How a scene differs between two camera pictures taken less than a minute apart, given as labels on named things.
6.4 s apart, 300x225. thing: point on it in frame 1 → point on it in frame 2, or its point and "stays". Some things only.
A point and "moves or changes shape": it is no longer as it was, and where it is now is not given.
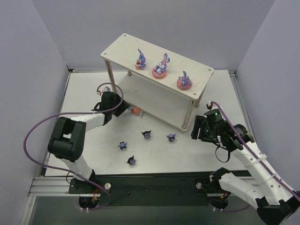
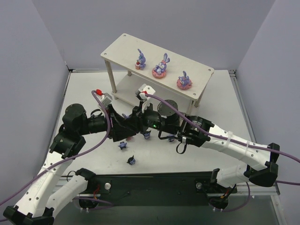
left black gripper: (119, 107) → (112, 125)
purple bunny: (184, 82) stays
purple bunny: (136, 110) moves or changes shape
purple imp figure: (122, 145) stays
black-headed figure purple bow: (146, 134) stays
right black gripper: (198, 128) → (138, 118)
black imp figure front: (131, 160) stays
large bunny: (159, 71) stays
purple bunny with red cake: (140, 63) stays
